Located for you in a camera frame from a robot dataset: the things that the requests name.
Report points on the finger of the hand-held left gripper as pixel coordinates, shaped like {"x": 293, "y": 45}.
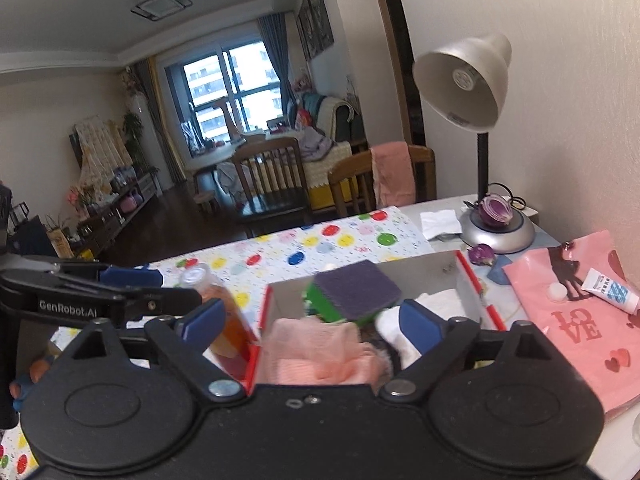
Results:
{"x": 130, "y": 276}
{"x": 165, "y": 305}

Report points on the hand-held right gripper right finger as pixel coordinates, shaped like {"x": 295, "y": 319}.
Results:
{"x": 422, "y": 327}

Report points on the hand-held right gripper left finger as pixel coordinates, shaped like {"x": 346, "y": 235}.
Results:
{"x": 205, "y": 322}

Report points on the white fluffy cloth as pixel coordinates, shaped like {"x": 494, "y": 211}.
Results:
{"x": 445, "y": 305}

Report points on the red cardboard box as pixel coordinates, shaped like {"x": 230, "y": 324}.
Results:
{"x": 254, "y": 360}

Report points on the green purple sponge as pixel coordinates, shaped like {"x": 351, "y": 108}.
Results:
{"x": 357, "y": 287}

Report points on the pink mesh bath pouf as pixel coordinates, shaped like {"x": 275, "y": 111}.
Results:
{"x": 320, "y": 360}

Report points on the person's left hand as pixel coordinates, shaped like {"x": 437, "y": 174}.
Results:
{"x": 42, "y": 367}

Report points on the orange drink bottle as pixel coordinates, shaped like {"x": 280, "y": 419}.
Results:
{"x": 235, "y": 330}

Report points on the low TV cabinet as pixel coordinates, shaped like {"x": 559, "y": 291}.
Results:
{"x": 115, "y": 220}

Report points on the pink round bag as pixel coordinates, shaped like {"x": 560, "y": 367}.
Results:
{"x": 131, "y": 203}

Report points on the black cabinet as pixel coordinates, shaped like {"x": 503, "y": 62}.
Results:
{"x": 30, "y": 240}

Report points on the purple onion piece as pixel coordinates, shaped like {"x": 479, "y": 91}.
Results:
{"x": 482, "y": 255}

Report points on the white tissue paper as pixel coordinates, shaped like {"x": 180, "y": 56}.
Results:
{"x": 440, "y": 224}

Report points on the small wooden stool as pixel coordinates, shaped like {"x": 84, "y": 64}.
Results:
{"x": 206, "y": 197}

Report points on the polka dot tablecloth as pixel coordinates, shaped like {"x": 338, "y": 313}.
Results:
{"x": 300, "y": 245}

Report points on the floral hanging cloth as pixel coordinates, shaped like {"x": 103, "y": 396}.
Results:
{"x": 102, "y": 155}

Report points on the dark seat wooden chair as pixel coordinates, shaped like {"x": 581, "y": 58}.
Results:
{"x": 270, "y": 205}

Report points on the purple onion half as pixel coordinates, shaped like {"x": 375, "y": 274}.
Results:
{"x": 496, "y": 211}

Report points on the white cloth pile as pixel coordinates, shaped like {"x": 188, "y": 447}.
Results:
{"x": 230, "y": 180}

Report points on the white bottle cap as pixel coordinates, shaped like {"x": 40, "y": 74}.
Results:
{"x": 557, "y": 292}

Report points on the potted plant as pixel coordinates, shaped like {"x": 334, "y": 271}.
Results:
{"x": 134, "y": 130}

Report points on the wooden coffee table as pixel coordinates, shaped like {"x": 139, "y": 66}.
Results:
{"x": 220, "y": 152}

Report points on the pink gift bag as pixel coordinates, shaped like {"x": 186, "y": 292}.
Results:
{"x": 575, "y": 345}

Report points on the grey curtain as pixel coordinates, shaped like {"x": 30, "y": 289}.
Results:
{"x": 280, "y": 60}
{"x": 160, "y": 125}

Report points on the pink towel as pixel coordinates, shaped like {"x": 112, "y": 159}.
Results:
{"x": 392, "y": 175}

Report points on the white tower air conditioner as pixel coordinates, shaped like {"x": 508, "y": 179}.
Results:
{"x": 140, "y": 110}

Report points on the cream yellow sofa cover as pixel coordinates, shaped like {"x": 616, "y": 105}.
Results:
{"x": 330, "y": 170}

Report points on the white blue tube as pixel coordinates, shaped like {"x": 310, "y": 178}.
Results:
{"x": 607, "y": 289}

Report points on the purple clothes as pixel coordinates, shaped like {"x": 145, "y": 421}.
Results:
{"x": 315, "y": 145}

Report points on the large window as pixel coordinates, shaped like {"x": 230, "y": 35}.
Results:
{"x": 210, "y": 80}

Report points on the green sofa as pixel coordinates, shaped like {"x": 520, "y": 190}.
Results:
{"x": 345, "y": 120}

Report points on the red patterned cushion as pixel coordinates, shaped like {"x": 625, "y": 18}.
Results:
{"x": 304, "y": 120}

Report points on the cream knit blanket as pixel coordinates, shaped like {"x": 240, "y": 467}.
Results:
{"x": 330, "y": 110}

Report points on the silver desk lamp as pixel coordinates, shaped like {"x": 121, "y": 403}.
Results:
{"x": 460, "y": 75}

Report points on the square ceiling light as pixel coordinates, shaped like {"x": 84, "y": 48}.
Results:
{"x": 161, "y": 5}

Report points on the wooden door frame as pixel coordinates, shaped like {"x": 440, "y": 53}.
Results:
{"x": 391, "y": 35}

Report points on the dark framed wall picture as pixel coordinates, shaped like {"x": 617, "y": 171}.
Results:
{"x": 321, "y": 10}
{"x": 301, "y": 35}
{"x": 309, "y": 25}

